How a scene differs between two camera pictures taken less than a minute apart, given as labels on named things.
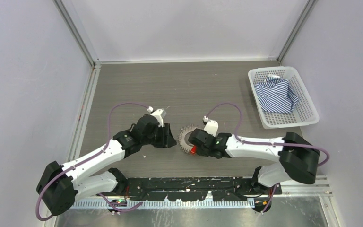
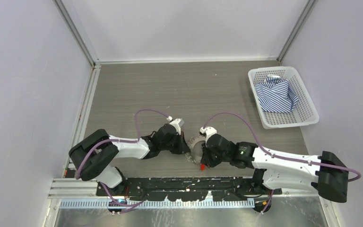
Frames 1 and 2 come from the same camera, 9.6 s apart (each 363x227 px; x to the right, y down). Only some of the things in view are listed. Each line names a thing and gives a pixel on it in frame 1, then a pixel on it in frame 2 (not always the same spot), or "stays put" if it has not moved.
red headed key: [193, 150] → [203, 167]
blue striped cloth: [276, 95] stays put
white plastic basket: [304, 112] stays put
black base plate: [196, 189] stays put
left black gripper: [167, 139] → [182, 147]
